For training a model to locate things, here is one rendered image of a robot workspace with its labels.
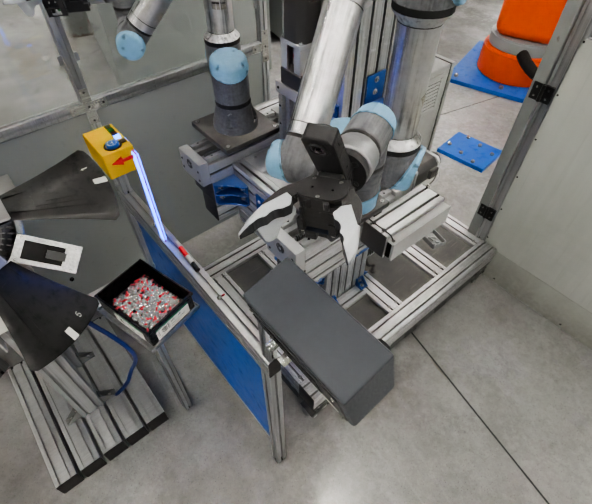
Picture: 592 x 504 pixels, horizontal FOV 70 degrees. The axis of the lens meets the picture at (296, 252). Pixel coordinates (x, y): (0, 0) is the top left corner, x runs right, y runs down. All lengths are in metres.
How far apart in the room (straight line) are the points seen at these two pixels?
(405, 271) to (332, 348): 1.50
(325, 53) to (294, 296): 0.43
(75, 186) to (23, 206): 0.12
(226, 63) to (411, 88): 0.65
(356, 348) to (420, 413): 1.37
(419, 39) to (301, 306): 0.53
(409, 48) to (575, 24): 1.05
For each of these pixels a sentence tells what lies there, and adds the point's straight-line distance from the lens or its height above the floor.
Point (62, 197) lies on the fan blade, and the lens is 1.15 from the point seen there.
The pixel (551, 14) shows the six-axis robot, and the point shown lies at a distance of 4.19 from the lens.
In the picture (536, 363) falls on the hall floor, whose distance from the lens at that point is 2.35.
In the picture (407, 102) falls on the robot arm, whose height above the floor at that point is 1.39.
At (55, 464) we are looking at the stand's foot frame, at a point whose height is 0.08.
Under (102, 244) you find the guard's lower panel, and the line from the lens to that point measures 2.27.
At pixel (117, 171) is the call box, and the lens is 1.47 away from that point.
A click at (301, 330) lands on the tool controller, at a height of 1.24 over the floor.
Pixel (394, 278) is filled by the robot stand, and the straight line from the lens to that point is 2.12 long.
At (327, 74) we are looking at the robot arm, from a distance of 0.82.
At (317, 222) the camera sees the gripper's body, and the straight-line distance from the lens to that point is 0.60.
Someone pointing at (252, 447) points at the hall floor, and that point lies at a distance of 1.93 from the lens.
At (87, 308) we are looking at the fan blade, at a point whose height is 0.94.
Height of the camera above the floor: 1.84
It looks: 49 degrees down
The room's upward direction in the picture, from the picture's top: straight up
